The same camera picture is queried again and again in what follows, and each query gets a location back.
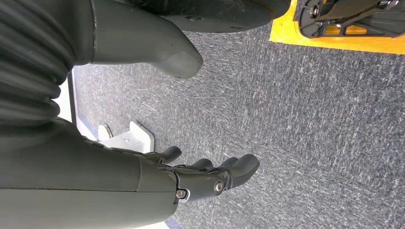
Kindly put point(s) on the grey kiosk stand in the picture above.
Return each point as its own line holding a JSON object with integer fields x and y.
{"x": 133, "y": 139}

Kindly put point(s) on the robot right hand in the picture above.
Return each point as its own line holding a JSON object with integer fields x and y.
{"x": 79, "y": 177}

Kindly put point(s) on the black ribbed foot frame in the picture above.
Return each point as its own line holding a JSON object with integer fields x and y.
{"x": 351, "y": 8}

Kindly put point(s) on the black robot foot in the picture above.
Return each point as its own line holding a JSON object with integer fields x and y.
{"x": 221, "y": 14}

